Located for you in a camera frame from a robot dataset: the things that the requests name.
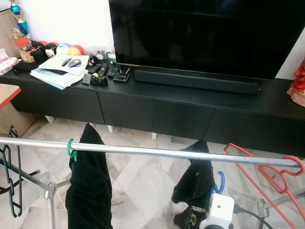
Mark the black shirt green logo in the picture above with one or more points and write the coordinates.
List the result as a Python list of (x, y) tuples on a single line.
[(88, 191), (195, 176)]

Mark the blue plastic hanger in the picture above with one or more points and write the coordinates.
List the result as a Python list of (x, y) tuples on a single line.
[(222, 181)]

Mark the green plastic hanger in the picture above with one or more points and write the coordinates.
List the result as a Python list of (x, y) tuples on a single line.
[(70, 150)]

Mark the dark plastic hanger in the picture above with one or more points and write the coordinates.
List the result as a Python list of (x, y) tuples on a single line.
[(19, 212)]

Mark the red plastic hanger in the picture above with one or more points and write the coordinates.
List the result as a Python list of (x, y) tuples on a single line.
[(276, 181)]

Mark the marble table red edge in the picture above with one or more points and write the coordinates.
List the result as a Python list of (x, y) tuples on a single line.
[(7, 93)]

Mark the pink tissue box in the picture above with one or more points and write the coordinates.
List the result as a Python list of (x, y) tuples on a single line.
[(7, 64)]

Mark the white paper stack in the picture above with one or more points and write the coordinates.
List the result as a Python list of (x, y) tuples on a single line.
[(55, 72)]

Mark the light wooden cabinet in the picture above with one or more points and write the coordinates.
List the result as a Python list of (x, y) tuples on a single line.
[(5, 33)]

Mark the black white mouse plush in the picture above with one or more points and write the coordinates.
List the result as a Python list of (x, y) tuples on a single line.
[(50, 49)]

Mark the grey computer mouse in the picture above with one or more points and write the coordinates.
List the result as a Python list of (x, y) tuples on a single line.
[(74, 62)]

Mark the blue white ball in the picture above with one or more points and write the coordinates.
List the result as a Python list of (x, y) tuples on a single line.
[(63, 48)]

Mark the blue gold trophy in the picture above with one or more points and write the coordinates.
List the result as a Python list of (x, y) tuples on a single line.
[(19, 19)]

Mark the yellow red ball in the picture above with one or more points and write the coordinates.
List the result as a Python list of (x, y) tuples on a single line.
[(76, 50)]

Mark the black remote control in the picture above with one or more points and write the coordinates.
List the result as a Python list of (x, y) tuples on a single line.
[(94, 68), (103, 70)]

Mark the small black box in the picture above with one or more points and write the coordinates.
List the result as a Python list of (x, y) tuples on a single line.
[(122, 76)]

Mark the metal clothes rack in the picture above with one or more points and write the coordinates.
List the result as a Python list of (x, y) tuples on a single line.
[(171, 150)]

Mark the black low TV cabinet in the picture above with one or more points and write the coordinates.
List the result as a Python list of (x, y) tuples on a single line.
[(181, 119)]

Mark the black soundbar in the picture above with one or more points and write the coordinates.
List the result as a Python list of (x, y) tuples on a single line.
[(195, 81)]

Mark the black flat television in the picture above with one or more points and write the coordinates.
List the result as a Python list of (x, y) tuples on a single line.
[(209, 33)]

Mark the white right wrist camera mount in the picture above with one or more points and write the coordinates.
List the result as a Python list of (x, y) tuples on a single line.
[(219, 212)]

